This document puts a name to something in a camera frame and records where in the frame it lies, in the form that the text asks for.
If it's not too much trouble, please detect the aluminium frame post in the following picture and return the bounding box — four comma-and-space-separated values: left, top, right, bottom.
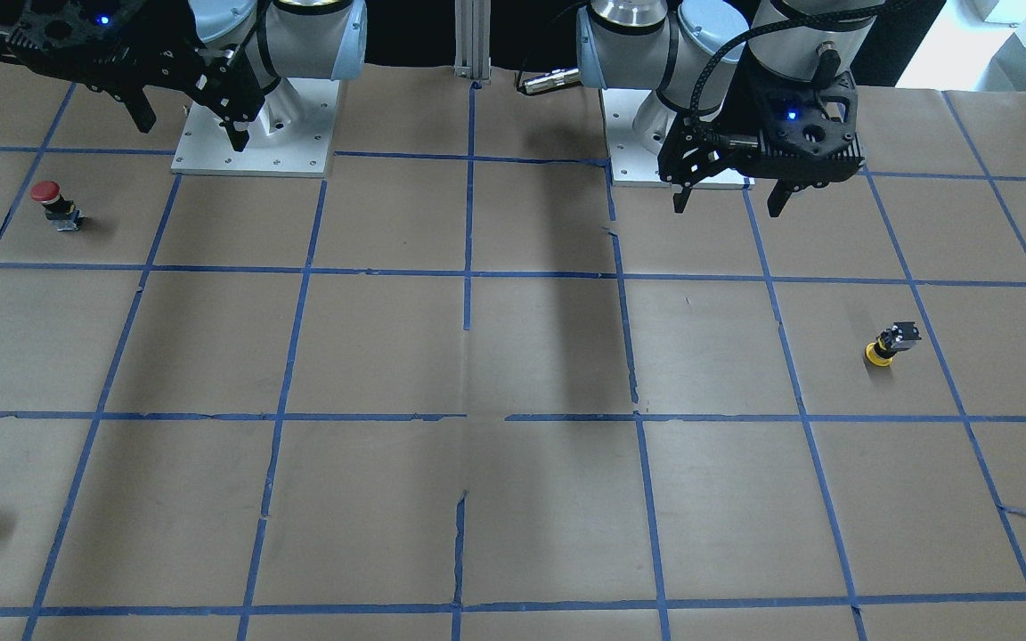
453, 0, 492, 85

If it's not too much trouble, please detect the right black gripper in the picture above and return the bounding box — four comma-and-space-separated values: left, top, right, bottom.
0, 1, 264, 151

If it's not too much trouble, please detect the silver cable connector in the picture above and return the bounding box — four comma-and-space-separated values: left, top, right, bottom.
517, 68, 582, 96

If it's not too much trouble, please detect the red push button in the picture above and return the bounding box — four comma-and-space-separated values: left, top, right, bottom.
29, 181, 82, 232

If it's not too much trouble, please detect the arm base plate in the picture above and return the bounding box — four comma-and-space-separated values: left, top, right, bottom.
171, 77, 343, 179
600, 87, 754, 191

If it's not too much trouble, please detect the yellow push button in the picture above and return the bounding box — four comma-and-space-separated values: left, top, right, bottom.
864, 321, 921, 368

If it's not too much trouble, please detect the brown paper table cover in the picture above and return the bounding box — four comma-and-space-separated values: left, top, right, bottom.
0, 65, 1026, 640

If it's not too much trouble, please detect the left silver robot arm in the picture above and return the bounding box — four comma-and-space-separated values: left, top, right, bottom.
578, 1, 886, 216

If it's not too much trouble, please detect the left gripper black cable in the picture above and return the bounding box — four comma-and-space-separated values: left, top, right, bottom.
688, 0, 870, 121

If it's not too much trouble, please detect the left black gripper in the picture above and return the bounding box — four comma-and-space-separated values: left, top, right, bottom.
658, 73, 866, 218

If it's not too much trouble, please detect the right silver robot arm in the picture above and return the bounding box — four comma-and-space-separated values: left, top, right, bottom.
0, 1, 368, 151

